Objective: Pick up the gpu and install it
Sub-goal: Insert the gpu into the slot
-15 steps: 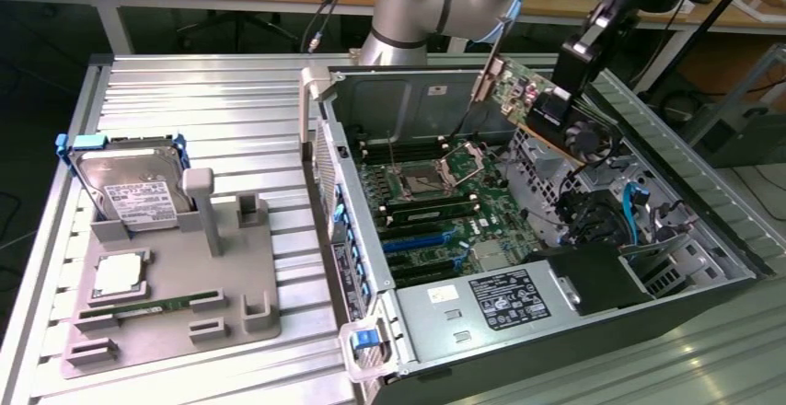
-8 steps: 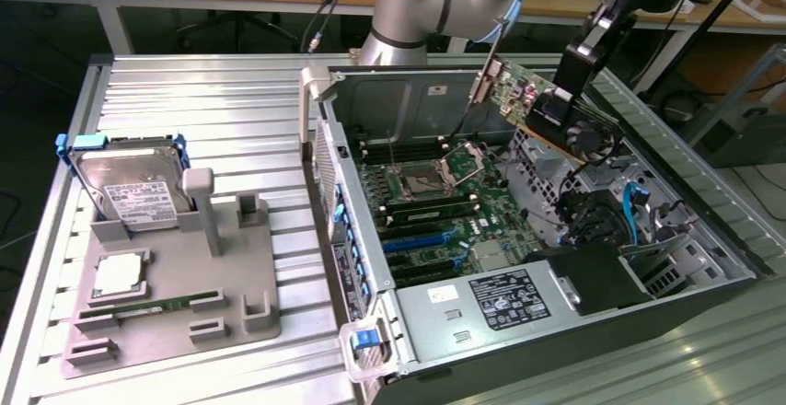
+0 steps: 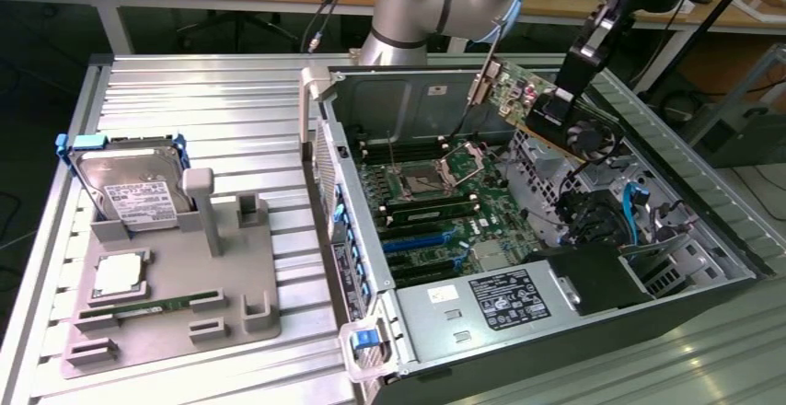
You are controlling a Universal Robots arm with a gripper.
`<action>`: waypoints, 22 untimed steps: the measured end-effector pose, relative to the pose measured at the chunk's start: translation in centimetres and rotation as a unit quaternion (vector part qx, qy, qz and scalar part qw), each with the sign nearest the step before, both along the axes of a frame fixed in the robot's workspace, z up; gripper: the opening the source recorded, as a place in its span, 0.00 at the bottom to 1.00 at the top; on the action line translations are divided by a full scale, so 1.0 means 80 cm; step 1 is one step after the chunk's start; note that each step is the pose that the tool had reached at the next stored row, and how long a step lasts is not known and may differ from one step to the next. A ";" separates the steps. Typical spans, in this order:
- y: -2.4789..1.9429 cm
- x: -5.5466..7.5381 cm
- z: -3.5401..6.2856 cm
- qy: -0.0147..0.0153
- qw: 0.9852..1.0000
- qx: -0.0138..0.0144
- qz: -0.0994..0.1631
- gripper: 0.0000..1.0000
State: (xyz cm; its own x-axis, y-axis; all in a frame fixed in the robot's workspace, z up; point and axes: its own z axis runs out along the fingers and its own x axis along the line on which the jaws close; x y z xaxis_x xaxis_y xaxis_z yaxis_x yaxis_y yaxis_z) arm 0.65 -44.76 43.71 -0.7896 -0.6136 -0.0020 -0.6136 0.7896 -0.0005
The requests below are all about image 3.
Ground green motherboard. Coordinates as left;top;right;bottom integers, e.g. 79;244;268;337
355;140;542;286

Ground graphics card with black cooler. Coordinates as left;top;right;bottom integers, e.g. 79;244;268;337
467;17;627;166

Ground black looped cable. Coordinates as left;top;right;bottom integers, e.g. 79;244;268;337
451;96;492;148

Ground black tripod pole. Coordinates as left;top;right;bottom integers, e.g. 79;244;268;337
631;0;763;93

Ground silver chipset heatsink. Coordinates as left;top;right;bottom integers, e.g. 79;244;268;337
471;241;511;272

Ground CPU socket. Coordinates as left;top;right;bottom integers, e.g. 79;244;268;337
395;160;454;202

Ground grey printed parts rack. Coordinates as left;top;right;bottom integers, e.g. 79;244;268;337
60;168;285;382

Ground blue expansion slot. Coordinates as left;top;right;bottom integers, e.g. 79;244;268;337
379;233;451;253

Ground metal socket cover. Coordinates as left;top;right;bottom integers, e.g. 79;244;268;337
434;141;490;180

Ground green bare RAM stick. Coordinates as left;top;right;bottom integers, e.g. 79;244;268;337
113;300;195;321

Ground silver drive cage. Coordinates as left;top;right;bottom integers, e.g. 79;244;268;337
508;123;622;203

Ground open black PC case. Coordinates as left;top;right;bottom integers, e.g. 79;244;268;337
299;62;777;405

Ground grey power supply unit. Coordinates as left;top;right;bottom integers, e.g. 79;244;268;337
392;260;582;365

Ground blue SATA wire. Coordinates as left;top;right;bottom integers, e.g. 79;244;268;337
618;179;652;246

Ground hard disk with blue bracket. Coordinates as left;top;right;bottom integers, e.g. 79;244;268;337
53;132;197;235

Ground black office chair base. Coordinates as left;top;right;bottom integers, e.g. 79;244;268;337
177;7;296;52

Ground black RAM slot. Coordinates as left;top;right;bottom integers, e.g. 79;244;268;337
360;139;444;151
362;148;447;163

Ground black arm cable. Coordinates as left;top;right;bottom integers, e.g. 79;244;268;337
303;0;362;54

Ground dark computer tower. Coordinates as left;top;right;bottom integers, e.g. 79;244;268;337
711;108;786;169

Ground silver CPU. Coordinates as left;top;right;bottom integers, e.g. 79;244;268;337
92;257;148;300

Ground long black expansion slot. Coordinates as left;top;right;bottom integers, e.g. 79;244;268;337
392;268;460;287
387;256;458;272

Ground grey metal frame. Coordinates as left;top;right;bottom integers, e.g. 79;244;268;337
685;43;786;148

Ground silver disk bay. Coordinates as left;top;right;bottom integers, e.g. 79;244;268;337
619;232;726;298

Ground black plastic fan shroud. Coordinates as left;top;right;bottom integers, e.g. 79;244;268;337
524;243;655;318

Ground black wire bundle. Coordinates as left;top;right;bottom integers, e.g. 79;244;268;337
555;192;623;246

